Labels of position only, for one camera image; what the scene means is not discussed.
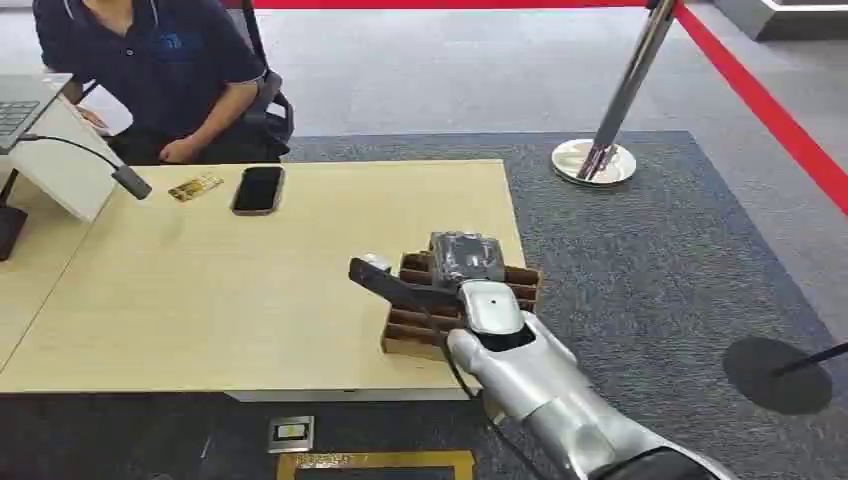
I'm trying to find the person's right hand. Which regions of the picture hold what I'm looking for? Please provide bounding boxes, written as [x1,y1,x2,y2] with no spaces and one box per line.
[75,105,110,132]

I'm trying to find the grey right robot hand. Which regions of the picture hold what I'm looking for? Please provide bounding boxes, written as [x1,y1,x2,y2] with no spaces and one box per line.
[348,231,507,314]

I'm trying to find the person's left hand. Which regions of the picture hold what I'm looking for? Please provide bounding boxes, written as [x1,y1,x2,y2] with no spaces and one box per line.
[158,136,201,166]

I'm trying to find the white laptop stand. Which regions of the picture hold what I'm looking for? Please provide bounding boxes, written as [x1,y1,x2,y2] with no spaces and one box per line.
[9,95,128,224]

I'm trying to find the grey laptop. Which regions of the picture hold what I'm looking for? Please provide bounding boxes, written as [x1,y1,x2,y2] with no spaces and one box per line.
[0,72,73,156]

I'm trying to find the person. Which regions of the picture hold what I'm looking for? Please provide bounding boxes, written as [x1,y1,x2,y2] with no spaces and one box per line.
[31,0,268,166]

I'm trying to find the wooden card box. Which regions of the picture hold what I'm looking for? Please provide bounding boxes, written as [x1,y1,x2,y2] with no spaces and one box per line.
[380,250,543,363]

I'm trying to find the black smartphone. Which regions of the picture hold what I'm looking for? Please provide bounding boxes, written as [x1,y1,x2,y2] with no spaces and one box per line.
[229,164,287,217]

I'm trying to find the black office chair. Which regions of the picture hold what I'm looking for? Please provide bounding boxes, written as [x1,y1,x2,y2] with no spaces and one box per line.
[221,0,297,162]

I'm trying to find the black stand base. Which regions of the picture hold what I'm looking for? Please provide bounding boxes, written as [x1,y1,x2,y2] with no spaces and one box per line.
[0,169,30,262]

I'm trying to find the pale wooden desk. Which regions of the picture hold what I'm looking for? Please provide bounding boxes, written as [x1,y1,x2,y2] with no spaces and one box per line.
[0,168,111,370]
[0,158,529,403]

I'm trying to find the dark grey carpet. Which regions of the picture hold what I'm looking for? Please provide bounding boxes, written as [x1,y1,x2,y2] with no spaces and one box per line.
[0,129,848,480]

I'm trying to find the steel floor socket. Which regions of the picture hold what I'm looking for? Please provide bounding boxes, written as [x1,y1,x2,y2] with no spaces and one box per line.
[267,415,316,455]

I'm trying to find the red barrier belt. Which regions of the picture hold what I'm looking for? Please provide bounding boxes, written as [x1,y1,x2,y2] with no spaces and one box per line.
[671,1,848,217]

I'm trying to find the grey white platform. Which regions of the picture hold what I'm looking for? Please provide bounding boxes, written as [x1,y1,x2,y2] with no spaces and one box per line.
[712,0,848,42]

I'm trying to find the black cable with adapter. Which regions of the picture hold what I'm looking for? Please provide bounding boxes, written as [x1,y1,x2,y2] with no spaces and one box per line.
[17,133,154,202]

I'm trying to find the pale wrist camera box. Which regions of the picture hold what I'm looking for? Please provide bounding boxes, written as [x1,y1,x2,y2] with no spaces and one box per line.
[458,279,527,337]

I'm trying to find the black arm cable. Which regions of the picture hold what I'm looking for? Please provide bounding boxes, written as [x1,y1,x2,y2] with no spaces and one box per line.
[423,307,551,480]

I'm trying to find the yellow floor tape frame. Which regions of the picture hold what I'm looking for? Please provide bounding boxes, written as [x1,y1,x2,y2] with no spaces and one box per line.
[275,450,476,480]

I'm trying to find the steel stanchion post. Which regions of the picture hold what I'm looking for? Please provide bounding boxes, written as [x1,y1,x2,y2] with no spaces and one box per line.
[551,0,680,187]

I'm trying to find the black stanchion post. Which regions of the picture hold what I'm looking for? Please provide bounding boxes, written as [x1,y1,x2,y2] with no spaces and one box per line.
[721,335,848,417]

